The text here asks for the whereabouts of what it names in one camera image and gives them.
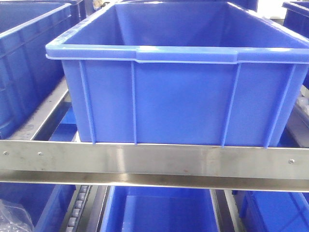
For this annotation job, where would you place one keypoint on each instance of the blue crate upper shelf right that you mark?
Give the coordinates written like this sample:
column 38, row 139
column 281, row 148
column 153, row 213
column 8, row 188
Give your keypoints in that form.
column 297, row 17

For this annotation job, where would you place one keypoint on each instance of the blue crate upper shelf left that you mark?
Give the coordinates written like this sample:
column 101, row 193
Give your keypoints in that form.
column 27, row 76

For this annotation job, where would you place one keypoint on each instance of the blue crate lower right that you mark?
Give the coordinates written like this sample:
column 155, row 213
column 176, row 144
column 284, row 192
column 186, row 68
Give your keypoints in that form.
column 270, row 211

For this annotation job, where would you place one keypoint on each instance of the blue crate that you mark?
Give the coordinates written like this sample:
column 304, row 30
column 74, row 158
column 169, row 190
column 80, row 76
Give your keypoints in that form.
column 46, row 204
column 155, row 209
column 270, row 211

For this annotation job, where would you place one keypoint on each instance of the clear plastic bag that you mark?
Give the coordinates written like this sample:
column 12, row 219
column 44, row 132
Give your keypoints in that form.
column 14, row 218

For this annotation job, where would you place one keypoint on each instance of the blue crate upper shelf centre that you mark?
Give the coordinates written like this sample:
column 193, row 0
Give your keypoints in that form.
column 176, row 72

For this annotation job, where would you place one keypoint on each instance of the blue crate shelf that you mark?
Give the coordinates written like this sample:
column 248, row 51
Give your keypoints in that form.
column 297, row 17
column 27, row 76
column 176, row 72

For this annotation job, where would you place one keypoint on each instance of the upper stainless shelf rail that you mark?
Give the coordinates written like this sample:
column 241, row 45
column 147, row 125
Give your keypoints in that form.
column 184, row 166

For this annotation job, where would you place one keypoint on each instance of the blue crate lower left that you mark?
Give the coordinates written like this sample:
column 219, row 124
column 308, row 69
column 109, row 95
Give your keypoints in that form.
column 46, row 204

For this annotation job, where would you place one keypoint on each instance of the blue crate lower centre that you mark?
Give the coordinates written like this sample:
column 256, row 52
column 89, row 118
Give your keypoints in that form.
column 155, row 209

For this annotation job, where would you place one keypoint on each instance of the roller conveyor track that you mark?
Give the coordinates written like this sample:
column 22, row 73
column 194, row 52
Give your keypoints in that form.
column 77, row 209

